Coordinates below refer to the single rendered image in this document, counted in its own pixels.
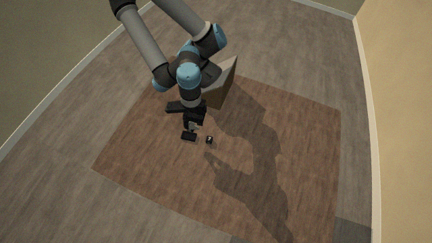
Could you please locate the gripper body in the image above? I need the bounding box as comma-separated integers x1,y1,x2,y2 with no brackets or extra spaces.
182,99,207,126

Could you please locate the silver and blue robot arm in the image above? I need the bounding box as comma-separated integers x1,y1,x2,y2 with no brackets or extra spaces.
109,0,227,113

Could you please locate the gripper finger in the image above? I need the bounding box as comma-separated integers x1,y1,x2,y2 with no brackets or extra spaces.
183,118,200,132

